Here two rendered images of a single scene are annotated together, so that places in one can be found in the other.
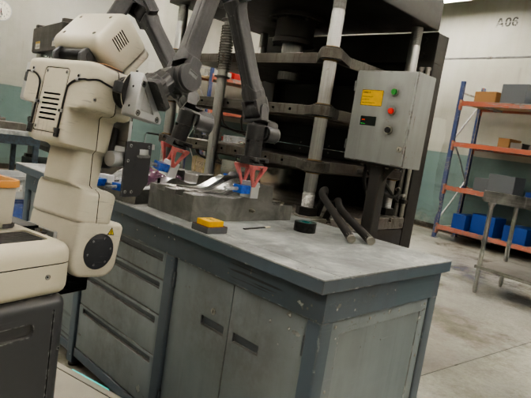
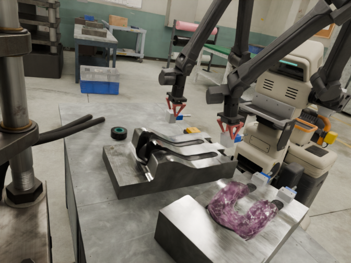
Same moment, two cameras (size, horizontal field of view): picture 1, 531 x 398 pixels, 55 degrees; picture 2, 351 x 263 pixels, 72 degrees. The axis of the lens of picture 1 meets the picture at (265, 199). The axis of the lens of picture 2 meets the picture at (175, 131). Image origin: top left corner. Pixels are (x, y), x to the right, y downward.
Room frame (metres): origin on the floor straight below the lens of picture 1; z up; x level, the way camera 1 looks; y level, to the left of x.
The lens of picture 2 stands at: (2.77, 0.37, 1.39)
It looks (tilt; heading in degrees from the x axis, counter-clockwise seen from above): 26 degrees down; 195
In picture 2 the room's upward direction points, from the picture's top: 11 degrees clockwise
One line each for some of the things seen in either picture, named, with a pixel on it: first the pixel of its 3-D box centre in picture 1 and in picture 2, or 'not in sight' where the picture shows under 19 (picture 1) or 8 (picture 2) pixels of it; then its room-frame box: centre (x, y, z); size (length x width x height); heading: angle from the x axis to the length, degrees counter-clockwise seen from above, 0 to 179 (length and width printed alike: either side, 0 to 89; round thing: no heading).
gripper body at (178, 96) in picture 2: (253, 151); (177, 92); (1.71, 0.07, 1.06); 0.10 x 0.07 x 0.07; 46
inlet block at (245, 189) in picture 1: (239, 188); (179, 116); (1.68, 0.09, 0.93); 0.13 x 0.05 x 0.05; 136
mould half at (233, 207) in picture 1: (224, 196); (171, 154); (1.95, 0.16, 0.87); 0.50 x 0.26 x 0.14; 136
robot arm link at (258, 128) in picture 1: (257, 133); (178, 79); (1.71, 0.06, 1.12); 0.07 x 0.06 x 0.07; 141
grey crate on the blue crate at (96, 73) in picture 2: not in sight; (100, 73); (-0.64, -2.00, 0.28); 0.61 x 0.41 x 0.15; 130
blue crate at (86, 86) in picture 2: not in sight; (99, 84); (-0.64, -2.00, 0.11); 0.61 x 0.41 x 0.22; 130
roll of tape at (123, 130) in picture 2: (305, 226); (118, 133); (1.83, -0.16, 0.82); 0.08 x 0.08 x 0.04
